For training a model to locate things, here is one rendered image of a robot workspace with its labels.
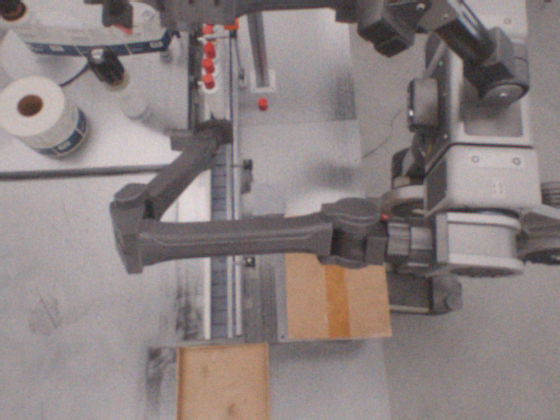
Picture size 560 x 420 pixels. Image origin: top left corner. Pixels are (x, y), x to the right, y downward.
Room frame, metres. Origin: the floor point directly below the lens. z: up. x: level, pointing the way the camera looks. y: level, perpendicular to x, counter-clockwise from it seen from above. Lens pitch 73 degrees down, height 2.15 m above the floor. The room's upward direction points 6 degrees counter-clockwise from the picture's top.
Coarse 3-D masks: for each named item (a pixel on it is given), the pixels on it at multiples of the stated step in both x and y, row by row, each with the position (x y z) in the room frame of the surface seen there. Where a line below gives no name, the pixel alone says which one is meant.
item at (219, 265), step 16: (224, 144) 0.63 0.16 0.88; (224, 160) 0.57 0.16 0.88; (224, 176) 0.51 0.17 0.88; (224, 192) 0.46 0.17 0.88; (224, 208) 0.41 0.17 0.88; (224, 272) 0.20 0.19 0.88; (224, 288) 0.16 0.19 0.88; (224, 304) 0.11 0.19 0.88; (224, 320) 0.07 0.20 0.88; (224, 336) 0.02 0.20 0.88
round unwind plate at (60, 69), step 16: (48, 16) 1.18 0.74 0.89; (64, 16) 1.18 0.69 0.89; (16, 48) 1.06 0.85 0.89; (16, 64) 1.00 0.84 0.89; (32, 64) 0.99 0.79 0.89; (48, 64) 0.99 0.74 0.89; (64, 64) 0.98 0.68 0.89; (80, 64) 0.98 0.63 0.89; (16, 80) 0.93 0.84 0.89; (64, 80) 0.92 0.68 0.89
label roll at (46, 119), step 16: (32, 80) 0.83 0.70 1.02; (48, 80) 0.83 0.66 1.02; (0, 96) 0.79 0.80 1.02; (16, 96) 0.78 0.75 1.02; (32, 96) 0.78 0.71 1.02; (48, 96) 0.77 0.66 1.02; (64, 96) 0.77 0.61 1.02; (0, 112) 0.73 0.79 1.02; (16, 112) 0.73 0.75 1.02; (32, 112) 0.76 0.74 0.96; (48, 112) 0.72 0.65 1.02; (64, 112) 0.72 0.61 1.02; (80, 112) 0.77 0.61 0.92; (16, 128) 0.67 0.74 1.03; (32, 128) 0.67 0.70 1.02; (48, 128) 0.66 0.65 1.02; (64, 128) 0.68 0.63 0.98; (80, 128) 0.72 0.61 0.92; (32, 144) 0.65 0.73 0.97; (48, 144) 0.65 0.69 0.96; (64, 144) 0.66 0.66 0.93
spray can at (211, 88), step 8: (208, 80) 0.73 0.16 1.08; (208, 88) 0.72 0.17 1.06; (216, 88) 0.73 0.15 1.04; (208, 96) 0.72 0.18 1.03; (216, 96) 0.72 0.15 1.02; (208, 104) 0.73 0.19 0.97; (216, 104) 0.72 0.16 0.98; (224, 104) 0.74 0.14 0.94; (216, 112) 0.72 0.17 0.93; (224, 112) 0.73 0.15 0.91
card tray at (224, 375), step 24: (192, 360) -0.03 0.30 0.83; (216, 360) -0.04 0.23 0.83; (240, 360) -0.05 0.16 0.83; (264, 360) -0.06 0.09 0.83; (192, 384) -0.10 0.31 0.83; (216, 384) -0.11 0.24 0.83; (240, 384) -0.11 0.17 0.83; (264, 384) -0.12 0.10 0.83; (192, 408) -0.16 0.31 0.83; (216, 408) -0.17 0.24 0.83; (240, 408) -0.18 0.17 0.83; (264, 408) -0.18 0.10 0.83
